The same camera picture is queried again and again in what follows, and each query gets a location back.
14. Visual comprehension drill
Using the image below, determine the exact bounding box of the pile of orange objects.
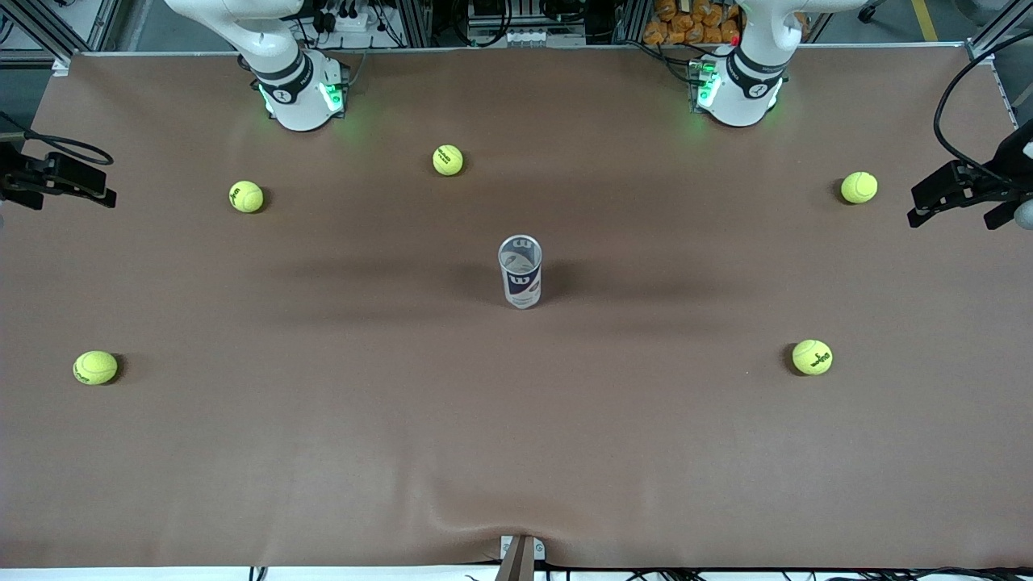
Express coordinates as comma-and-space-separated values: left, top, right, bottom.
643, 0, 742, 45

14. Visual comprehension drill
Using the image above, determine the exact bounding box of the white power strip with plugs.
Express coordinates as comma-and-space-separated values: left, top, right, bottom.
319, 0, 388, 33

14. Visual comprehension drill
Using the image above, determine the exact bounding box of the white blue tennis ball can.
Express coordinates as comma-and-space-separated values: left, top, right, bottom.
497, 234, 543, 310

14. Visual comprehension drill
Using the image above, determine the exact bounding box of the metal table clamp bracket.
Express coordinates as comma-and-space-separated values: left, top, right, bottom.
500, 535, 546, 562

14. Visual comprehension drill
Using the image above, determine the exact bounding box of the brown wooden bar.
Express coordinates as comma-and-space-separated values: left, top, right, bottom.
494, 539, 536, 581

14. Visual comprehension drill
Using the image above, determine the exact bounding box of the brown table mat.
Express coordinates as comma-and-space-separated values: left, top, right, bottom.
0, 44, 1033, 570

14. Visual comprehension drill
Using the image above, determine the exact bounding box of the small electronics box green light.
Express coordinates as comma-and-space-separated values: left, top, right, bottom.
321, 58, 351, 114
688, 58, 715, 112

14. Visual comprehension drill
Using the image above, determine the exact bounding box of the aluminium frame profile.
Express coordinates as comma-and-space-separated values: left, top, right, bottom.
964, 0, 1033, 65
0, 0, 122, 65

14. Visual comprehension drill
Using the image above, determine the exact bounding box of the yellow Wilson tennis ball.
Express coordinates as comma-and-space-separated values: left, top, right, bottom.
228, 180, 265, 214

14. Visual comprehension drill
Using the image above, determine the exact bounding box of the white connector strip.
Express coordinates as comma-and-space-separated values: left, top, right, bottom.
468, 27, 588, 47

